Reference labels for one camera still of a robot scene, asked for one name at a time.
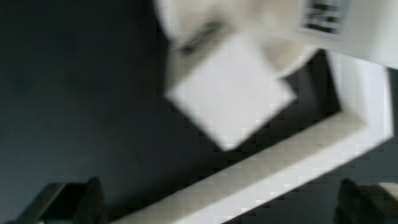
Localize white stool leg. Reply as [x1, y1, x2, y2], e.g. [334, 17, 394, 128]
[281, 0, 398, 70]
[155, 0, 316, 151]

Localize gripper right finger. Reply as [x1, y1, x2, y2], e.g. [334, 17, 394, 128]
[334, 179, 398, 224]

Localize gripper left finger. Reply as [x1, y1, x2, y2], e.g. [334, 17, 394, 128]
[11, 177, 108, 224]

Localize white U-shaped fence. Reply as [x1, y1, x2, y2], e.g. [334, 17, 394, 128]
[110, 52, 394, 224]

